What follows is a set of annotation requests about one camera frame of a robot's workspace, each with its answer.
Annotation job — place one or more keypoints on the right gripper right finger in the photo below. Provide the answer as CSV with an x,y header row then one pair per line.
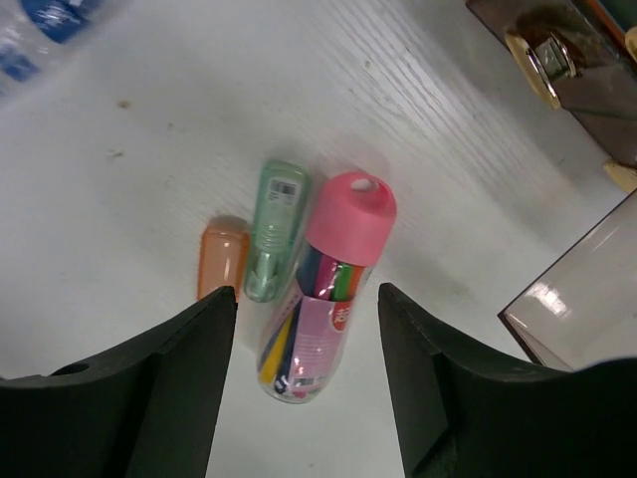
x,y
464,409

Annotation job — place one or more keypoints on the clear drawer gold knob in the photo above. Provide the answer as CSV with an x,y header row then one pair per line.
x,y
582,309

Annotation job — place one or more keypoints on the orange highlighter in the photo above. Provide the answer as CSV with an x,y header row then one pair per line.
x,y
223,255

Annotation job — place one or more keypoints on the pink capped marker tube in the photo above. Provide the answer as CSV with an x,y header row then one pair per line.
x,y
302,344

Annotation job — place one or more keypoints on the green highlighter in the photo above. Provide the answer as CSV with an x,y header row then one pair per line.
x,y
281,202

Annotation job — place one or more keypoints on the clear bottle blue cap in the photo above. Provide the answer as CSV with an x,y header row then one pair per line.
x,y
37,37

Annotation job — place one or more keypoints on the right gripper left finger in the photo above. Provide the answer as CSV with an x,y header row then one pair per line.
x,y
147,407

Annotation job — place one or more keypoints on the teal orange drawer box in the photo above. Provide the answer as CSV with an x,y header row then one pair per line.
x,y
578,56

